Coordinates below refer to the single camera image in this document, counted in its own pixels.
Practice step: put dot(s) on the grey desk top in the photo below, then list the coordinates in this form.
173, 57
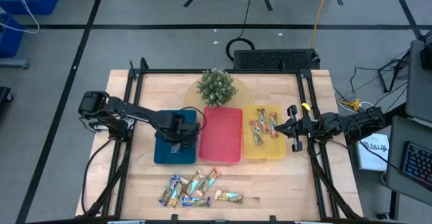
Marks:
418, 92

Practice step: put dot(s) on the grey stand foot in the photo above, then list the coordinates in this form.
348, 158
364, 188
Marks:
13, 63

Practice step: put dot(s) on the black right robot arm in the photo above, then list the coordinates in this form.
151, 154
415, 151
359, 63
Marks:
364, 121

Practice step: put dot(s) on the black chair base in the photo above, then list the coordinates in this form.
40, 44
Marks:
4, 97

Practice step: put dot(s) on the yellow gripper tag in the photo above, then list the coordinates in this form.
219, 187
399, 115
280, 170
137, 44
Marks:
305, 106

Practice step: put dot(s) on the black backlit keyboard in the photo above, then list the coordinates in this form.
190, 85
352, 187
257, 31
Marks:
418, 163

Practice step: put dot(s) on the black perforated computer case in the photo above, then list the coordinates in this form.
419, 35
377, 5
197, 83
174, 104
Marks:
273, 59

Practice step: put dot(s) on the black metal table frame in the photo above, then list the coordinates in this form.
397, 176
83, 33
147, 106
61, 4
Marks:
168, 71

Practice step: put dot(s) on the red plastic tray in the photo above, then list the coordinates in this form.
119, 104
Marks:
221, 133

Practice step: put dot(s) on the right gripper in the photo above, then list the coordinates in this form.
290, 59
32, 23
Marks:
305, 127

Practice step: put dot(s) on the black desk crossbar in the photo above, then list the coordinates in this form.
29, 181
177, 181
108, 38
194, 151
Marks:
395, 112

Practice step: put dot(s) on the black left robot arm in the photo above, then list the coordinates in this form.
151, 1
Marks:
135, 111

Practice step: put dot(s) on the small green potted plant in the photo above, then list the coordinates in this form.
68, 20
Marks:
216, 87

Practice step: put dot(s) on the snack bars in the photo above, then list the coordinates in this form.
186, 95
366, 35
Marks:
256, 132

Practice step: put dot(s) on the blue plastic tray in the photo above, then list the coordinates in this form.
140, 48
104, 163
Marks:
165, 154

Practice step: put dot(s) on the orange wrapper granola bar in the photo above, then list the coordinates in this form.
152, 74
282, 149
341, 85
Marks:
193, 183
208, 182
229, 196
178, 193

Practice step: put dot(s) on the blue wrapper granola bar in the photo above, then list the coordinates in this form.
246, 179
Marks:
175, 148
166, 195
195, 201

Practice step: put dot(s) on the round yellow woven placemat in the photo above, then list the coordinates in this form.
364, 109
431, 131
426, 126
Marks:
244, 97

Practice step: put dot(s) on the white paper manual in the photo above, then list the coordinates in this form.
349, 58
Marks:
371, 156

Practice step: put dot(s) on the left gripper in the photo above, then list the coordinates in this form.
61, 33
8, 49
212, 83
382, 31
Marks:
184, 129

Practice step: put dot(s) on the yellow power plug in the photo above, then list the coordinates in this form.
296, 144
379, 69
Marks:
352, 105

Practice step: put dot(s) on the grey desk with keyboard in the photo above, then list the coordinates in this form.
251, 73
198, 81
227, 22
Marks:
401, 129

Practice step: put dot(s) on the yellow plastic tray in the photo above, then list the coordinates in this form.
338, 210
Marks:
266, 149

